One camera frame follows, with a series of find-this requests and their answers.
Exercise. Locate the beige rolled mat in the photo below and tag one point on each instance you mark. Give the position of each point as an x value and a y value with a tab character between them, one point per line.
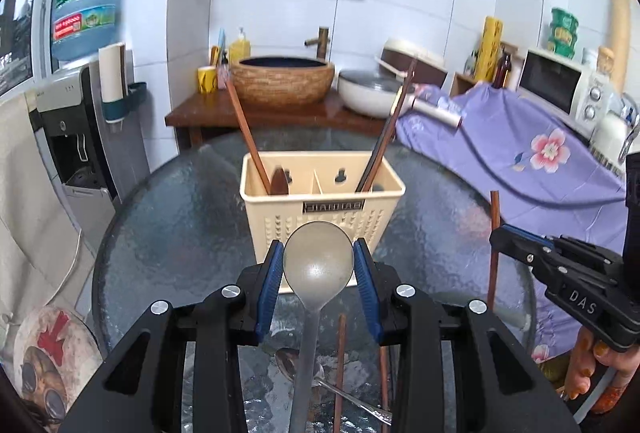
620	23

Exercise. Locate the beige cloth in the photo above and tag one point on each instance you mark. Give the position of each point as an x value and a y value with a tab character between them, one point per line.
30	213

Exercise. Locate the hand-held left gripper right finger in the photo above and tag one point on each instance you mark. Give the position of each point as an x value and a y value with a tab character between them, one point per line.
367	288

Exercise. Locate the dark wooden counter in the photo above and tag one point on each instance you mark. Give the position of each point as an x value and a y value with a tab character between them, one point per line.
200	113

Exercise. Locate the glass jar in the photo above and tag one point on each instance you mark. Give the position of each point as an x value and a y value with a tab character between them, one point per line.
605	60

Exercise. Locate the brown and cream rice cooker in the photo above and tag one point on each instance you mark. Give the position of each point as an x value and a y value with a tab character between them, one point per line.
425	63

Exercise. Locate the large grey steel spoon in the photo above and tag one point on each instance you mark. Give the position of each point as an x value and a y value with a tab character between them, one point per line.
317	263

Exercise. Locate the small thin steel spoon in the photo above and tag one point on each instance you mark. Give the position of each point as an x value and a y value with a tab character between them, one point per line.
286	363

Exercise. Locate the dark wooden chopstick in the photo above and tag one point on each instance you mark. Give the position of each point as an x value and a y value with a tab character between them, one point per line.
372	163

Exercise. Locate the small pink pump bottle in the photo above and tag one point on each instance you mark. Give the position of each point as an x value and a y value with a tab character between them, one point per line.
223	75

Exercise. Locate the grey water dispenser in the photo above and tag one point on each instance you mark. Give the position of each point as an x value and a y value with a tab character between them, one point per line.
75	113

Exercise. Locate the cream plastic utensil holder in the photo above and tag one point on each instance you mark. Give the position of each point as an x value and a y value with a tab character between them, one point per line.
280	223

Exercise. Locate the small wooden crate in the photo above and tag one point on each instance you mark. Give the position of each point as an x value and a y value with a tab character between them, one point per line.
460	85

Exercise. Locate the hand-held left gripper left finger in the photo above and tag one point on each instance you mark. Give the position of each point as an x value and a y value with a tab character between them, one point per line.
267	293

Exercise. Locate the yellow mug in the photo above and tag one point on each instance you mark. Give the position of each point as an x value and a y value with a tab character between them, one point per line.
207	80

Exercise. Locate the yellow soap pump bottle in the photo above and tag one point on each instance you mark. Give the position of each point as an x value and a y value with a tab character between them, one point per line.
239	50

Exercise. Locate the person's right hand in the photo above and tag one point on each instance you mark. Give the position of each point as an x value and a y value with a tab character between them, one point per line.
580	363

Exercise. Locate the yellow patterned roll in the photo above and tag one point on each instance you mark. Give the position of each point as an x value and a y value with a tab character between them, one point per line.
489	48

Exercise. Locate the white kitchen appliance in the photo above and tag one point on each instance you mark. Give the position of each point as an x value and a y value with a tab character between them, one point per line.
610	133

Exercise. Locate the purple floral cloth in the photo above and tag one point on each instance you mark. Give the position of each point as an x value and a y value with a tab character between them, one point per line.
500	138

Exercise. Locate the aluminium sliding window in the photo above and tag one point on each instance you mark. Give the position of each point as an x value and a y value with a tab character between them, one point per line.
20	13

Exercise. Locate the stacked green bowls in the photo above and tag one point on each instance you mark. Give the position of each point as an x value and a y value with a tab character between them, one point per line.
564	33

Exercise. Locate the woven wash basin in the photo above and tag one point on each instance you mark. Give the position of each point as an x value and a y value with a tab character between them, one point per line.
280	85

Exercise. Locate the round printed cushion stool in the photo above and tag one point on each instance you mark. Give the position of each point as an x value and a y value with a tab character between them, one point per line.
55	363

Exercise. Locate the teal wall holder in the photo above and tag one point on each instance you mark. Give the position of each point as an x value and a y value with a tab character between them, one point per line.
135	95

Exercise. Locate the white microwave oven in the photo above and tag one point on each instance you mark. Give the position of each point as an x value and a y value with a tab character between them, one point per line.
545	83

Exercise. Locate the bronze faucet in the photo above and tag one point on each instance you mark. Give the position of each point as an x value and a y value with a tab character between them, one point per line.
322	43

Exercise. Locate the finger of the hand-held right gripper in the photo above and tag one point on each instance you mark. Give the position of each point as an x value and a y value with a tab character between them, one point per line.
515	249
525	235

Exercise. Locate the brown glass bottle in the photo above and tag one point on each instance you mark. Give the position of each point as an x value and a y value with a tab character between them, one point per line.
501	73

